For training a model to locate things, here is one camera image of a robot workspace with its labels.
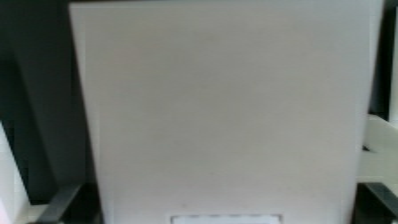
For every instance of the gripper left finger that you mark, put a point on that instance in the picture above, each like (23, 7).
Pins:
(73, 206)

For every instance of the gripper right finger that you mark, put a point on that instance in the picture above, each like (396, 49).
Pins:
(375, 209)

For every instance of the white cabinet body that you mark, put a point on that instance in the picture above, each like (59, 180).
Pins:
(226, 86)

